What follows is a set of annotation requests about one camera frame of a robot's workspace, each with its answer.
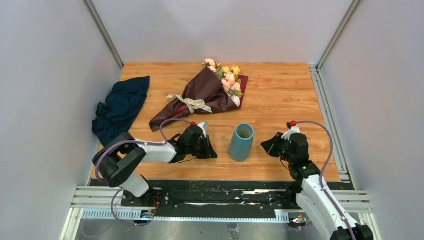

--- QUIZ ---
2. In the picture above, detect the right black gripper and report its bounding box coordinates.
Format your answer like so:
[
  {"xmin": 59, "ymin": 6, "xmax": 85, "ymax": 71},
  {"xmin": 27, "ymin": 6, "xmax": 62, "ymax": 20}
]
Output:
[{"xmin": 261, "ymin": 132, "xmax": 295, "ymax": 164}]

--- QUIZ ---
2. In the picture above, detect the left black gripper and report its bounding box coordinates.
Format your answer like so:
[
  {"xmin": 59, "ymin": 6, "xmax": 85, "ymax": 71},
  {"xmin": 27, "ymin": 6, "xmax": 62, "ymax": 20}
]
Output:
[{"xmin": 186, "ymin": 134, "xmax": 218, "ymax": 160}]

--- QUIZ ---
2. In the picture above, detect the teal conical vase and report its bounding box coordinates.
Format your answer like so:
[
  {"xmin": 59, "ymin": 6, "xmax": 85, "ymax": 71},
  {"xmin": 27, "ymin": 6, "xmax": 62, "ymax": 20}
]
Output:
[{"xmin": 228, "ymin": 123, "xmax": 255, "ymax": 162}]

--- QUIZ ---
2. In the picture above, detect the cream ribbon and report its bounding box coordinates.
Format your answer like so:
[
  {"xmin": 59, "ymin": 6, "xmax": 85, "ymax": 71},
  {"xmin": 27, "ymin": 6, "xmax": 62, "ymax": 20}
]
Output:
[{"xmin": 166, "ymin": 93, "xmax": 213, "ymax": 114}]

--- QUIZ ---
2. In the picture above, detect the maroon wrapping paper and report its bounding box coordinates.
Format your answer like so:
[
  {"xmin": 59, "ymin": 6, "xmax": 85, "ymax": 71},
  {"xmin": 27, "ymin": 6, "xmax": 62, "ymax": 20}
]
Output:
[{"xmin": 149, "ymin": 67, "xmax": 249, "ymax": 132}]

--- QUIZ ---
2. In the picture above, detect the pink yellow flower bunch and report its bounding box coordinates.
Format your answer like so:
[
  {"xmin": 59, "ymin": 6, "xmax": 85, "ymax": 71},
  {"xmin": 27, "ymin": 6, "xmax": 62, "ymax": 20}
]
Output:
[{"xmin": 202, "ymin": 58, "xmax": 244, "ymax": 107}]

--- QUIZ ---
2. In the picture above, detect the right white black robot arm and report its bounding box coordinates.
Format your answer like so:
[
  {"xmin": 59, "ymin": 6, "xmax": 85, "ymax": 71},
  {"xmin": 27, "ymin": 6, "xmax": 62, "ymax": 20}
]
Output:
[{"xmin": 260, "ymin": 132, "xmax": 374, "ymax": 240}]

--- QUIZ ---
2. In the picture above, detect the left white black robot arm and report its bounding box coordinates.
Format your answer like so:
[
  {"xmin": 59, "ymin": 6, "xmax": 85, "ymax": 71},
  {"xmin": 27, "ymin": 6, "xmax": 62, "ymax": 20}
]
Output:
[{"xmin": 92, "ymin": 122, "xmax": 218, "ymax": 207}]

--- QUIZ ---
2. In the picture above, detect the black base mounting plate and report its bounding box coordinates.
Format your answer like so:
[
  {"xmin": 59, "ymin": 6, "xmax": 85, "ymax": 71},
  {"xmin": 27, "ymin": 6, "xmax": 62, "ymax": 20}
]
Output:
[{"xmin": 89, "ymin": 178, "xmax": 332, "ymax": 220}]

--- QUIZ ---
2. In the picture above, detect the dark blue crumpled cloth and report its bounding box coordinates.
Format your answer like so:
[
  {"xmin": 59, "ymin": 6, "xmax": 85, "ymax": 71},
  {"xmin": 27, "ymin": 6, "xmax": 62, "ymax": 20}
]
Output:
[{"xmin": 92, "ymin": 76, "xmax": 150, "ymax": 146}]

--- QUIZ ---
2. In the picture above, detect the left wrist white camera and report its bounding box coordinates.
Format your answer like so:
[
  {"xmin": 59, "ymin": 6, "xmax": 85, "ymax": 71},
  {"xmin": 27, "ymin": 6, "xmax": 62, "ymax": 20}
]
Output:
[{"xmin": 192, "ymin": 121, "xmax": 209, "ymax": 137}]

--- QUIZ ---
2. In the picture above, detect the aluminium front rail frame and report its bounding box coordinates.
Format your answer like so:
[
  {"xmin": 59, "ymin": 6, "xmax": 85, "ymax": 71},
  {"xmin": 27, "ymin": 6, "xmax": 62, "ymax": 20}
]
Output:
[{"xmin": 59, "ymin": 185, "xmax": 382, "ymax": 240}]

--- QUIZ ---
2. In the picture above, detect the right aluminium corner post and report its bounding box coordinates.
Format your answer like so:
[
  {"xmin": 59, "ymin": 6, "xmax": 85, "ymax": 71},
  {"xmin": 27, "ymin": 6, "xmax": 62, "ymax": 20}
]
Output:
[{"xmin": 316, "ymin": 0, "xmax": 362, "ymax": 72}]

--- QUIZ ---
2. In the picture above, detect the aluminium corner post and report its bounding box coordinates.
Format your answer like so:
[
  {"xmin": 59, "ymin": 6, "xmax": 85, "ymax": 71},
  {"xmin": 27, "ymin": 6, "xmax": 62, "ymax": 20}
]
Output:
[
  {"xmin": 82, "ymin": 0, "xmax": 124, "ymax": 71},
  {"xmin": 316, "ymin": 0, "xmax": 362, "ymax": 72}
]

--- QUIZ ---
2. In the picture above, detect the left aluminium corner post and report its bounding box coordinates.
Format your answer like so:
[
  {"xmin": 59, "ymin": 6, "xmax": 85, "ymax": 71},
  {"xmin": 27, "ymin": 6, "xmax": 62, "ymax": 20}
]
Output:
[{"xmin": 82, "ymin": 0, "xmax": 124, "ymax": 71}]

